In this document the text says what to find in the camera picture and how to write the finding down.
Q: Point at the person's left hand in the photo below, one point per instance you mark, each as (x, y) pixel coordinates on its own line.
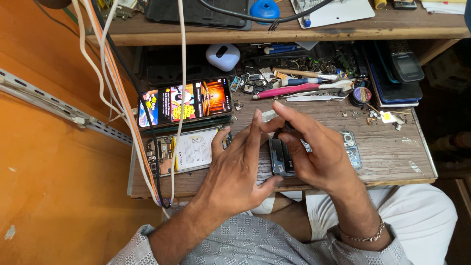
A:
(231, 176)

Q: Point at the person's right hand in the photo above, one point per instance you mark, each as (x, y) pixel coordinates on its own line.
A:
(323, 158)

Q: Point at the opened blue smartphone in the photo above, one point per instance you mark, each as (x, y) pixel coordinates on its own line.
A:
(351, 151)

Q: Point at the opened phone with white battery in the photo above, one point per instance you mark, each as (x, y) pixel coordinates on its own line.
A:
(195, 149)

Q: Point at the metal tweezers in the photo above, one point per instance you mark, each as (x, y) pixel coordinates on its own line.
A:
(316, 98)

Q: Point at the clear plastic strip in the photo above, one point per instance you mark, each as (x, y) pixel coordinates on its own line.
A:
(269, 115)

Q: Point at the grey patterned shirt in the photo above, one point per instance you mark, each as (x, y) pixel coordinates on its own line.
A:
(257, 243)

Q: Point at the white plastic pry tool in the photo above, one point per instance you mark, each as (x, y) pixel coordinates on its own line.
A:
(336, 85)

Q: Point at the small yellow sticker piece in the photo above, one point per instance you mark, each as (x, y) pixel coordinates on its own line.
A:
(388, 117)

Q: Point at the smartphone with lit screen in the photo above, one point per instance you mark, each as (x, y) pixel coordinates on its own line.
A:
(206, 101)

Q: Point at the thin wooden stick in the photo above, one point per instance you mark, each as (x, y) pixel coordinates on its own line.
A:
(390, 111)

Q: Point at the heap of small phone parts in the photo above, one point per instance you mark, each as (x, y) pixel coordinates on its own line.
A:
(320, 62)

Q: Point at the stack of dark phones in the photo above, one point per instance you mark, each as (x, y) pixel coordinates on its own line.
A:
(393, 92)

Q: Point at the white trousers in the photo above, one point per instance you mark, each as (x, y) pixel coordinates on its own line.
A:
(404, 217)

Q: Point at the blue marker pen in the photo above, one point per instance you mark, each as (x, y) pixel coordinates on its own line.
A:
(281, 49)

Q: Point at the white earbud case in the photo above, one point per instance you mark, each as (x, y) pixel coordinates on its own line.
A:
(222, 57)

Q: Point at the black keypad phone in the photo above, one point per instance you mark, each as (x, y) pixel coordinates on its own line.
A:
(406, 64)

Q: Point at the wooden shelf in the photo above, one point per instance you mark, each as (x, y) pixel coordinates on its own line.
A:
(386, 27)

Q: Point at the white plastic board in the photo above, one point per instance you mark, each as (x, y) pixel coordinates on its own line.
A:
(342, 13)

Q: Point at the blue plastic cap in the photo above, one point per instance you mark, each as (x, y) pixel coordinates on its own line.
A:
(265, 10)

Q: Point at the yellow cylinder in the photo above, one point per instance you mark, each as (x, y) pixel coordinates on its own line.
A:
(380, 3)

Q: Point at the small black device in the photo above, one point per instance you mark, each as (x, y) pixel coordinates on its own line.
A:
(404, 3)

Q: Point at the stack of white papers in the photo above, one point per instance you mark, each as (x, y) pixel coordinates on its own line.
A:
(443, 6)

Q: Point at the slotted metal wall rail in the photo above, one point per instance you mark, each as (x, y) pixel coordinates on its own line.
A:
(44, 101)

